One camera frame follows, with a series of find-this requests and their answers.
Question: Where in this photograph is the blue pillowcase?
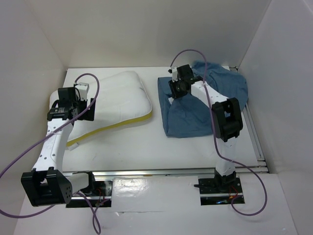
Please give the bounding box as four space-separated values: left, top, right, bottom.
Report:
157 61 248 138

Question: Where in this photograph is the white pillow yellow edge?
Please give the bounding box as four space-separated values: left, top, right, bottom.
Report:
50 71 152 147

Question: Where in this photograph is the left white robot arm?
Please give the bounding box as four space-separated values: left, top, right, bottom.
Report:
21 83 97 207

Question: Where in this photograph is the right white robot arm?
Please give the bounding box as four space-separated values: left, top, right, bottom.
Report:
168 65 243 193

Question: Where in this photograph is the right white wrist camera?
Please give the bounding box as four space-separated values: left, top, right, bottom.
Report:
168 67 178 82

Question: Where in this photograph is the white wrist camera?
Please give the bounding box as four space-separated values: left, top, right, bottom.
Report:
74 83 89 101
168 67 178 82

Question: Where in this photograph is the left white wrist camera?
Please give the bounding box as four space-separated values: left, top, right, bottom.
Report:
74 83 89 101

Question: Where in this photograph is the aluminium side rail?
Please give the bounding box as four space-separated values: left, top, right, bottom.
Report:
229 66 268 172

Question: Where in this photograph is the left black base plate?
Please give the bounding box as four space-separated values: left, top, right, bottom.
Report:
66 180 113 209

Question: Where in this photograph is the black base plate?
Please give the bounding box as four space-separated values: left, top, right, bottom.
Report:
194 178 245 206
66 180 113 209

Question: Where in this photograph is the aluminium front rail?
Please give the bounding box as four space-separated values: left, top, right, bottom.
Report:
62 166 268 177

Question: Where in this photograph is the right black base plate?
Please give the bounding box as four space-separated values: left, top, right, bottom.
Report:
194 178 245 206

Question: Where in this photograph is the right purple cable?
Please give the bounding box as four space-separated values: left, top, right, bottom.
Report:
170 49 268 216

